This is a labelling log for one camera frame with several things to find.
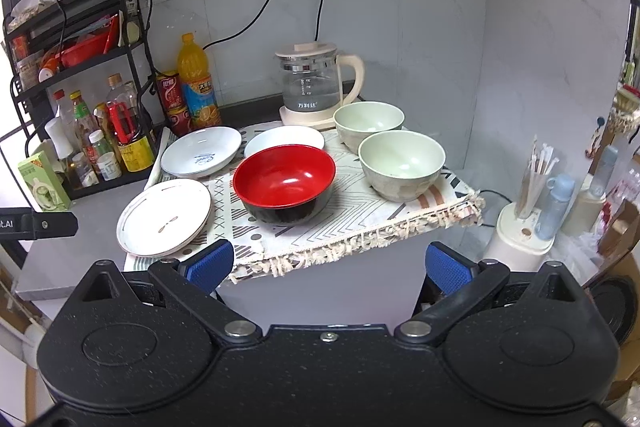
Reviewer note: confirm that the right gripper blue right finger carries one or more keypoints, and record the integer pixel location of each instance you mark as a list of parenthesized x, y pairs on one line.
[(453, 289)]

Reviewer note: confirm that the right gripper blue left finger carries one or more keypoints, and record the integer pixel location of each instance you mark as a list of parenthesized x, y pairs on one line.
[(189, 286)]

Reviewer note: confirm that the white plate stack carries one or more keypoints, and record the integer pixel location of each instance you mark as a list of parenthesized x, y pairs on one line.
[(164, 218)]

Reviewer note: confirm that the white deep plate blue print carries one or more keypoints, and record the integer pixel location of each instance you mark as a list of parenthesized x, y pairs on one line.
[(201, 153)]

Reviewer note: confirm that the red and black bowl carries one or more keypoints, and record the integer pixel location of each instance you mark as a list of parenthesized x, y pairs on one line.
[(285, 184)]

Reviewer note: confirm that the pale green bowl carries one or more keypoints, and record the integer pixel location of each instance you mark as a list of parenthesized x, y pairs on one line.
[(357, 121), (401, 165)]

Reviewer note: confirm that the small white plate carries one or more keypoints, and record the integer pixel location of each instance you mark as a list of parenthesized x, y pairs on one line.
[(284, 135)]

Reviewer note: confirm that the black metal kitchen rack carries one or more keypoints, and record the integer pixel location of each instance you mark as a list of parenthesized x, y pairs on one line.
[(57, 29)]

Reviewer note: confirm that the green cardboard box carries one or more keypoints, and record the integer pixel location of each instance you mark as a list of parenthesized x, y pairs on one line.
[(43, 183)]

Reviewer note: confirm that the white chopstick holder appliance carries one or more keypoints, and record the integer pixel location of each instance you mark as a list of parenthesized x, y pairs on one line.
[(514, 242)]

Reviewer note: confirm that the clear glass spice jar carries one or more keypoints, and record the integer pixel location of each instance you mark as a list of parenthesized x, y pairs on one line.
[(83, 170)]

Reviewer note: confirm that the blue thermos bottle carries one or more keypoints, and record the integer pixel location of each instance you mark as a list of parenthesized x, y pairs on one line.
[(561, 190)]

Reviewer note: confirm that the white lidded spice jar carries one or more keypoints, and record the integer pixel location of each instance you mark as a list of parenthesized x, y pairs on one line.
[(109, 166)]

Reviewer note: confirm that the patterned fringed table cloth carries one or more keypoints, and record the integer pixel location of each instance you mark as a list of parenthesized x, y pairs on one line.
[(355, 220)]

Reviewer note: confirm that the lower red soda can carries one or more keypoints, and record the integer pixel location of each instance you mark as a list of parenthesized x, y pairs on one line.
[(180, 121)]

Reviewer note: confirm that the red soda can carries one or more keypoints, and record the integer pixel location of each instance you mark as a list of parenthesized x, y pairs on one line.
[(180, 121), (169, 89)]

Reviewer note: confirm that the upper red soda can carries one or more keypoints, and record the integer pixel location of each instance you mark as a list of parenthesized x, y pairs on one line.
[(169, 89)]

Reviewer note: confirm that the red container on shelf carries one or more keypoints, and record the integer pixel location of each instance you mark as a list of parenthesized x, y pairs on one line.
[(91, 43)]

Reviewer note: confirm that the cream kettle base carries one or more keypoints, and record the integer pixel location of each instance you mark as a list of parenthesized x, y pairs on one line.
[(321, 120)]

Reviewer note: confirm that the orange juice bottle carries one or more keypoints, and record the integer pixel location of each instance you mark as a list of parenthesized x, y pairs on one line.
[(197, 84)]

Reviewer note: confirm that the glass electric kettle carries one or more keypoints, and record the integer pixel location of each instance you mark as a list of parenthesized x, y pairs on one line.
[(312, 77)]

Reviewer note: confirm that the soy sauce bottle red handle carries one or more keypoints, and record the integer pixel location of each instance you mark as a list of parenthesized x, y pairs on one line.
[(122, 108)]

